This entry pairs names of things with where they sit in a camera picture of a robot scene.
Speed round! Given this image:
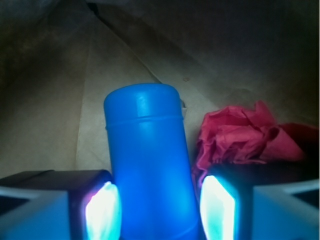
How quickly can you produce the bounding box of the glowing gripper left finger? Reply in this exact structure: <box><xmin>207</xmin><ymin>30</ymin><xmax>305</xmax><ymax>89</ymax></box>
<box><xmin>0</xmin><ymin>170</ymin><xmax>122</xmax><ymax>240</ymax></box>

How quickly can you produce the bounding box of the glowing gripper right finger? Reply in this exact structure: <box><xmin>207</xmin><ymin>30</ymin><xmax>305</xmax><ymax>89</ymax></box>
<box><xmin>200</xmin><ymin>163</ymin><xmax>320</xmax><ymax>240</ymax></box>

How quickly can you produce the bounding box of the blue plastic bottle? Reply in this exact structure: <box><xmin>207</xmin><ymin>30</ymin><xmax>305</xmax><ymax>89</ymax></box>
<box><xmin>104</xmin><ymin>83</ymin><xmax>200</xmax><ymax>240</ymax></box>

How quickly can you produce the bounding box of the crumpled red paper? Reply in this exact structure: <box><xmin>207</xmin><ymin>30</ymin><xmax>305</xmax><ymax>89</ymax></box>
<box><xmin>192</xmin><ymin>100</ymin><xmax>320</xmax><ymax>188</ymax></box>

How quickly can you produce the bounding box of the brown paper bag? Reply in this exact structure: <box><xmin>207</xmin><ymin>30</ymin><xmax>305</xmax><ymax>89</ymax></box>
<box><xmin>0</xmin><ymin>0</ymin><xmax>320</xmax><ymax>177</ymax></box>

